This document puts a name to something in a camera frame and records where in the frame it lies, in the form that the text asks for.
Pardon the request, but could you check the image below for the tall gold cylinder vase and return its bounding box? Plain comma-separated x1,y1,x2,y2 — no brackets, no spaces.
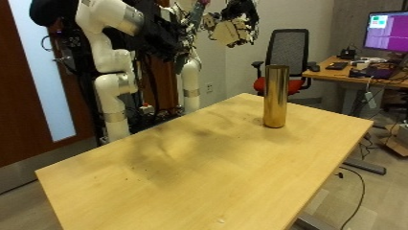
262,64,291,129

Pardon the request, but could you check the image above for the black mesh chair, red seat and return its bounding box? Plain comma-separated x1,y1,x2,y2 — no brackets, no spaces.
250,28,319,97

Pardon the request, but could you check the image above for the red emergency stop button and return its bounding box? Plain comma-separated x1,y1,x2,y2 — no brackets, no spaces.
140,102,156,116

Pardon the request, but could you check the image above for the black keyboard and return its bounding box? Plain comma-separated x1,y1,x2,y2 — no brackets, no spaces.
325,61,351,71

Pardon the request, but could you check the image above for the dark jacket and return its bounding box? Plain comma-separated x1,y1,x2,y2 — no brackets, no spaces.
28,0,79,28

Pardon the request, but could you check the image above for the black desk phone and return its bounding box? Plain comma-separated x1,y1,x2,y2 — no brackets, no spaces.
339,46,359,61

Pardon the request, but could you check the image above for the wooden office desk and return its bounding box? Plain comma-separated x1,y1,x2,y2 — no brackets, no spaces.
301,55,408,117

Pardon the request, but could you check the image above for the computer monitor with purple screen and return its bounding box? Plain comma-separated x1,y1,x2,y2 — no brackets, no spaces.
362,10,408,54

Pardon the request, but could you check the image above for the open laptop with purple screen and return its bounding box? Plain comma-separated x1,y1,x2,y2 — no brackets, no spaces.
363,54,408,81

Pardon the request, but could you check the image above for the white power strip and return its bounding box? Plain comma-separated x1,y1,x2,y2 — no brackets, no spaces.
363,90,379,110

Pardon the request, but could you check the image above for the brown cardboard box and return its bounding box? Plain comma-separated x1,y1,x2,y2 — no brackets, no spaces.
379,124,408,158

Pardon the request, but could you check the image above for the grey table foot bar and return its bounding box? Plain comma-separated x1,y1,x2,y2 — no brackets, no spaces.
342,157,388,176

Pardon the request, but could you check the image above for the black floor cable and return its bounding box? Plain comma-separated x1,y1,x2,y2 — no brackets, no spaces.
337,166,367,230

